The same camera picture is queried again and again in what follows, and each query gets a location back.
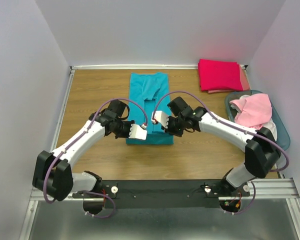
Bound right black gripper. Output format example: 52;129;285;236
160;115;186;138

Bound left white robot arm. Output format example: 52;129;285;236
32;99;135;204

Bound aluminium rail frame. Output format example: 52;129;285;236
30;69;299;240

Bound folded magenta t shirt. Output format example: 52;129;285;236
197;59;243;92

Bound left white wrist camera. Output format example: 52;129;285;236
128;123;148;141

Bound purple cable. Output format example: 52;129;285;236
151;90;291;216
43;98;149;219

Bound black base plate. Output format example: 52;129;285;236
72;179;250;214

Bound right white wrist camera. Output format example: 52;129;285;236
151;110;170;129

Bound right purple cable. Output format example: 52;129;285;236
151;90;291;216

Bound teal plastic basket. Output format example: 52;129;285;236
224;90;291;151

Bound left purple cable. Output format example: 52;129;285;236
43;98;149;219

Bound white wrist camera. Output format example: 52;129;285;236
128;123;148;141
151;110;170;129

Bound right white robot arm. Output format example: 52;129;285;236
153;96;281;196

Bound teal t shirt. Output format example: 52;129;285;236
126;72;174;145

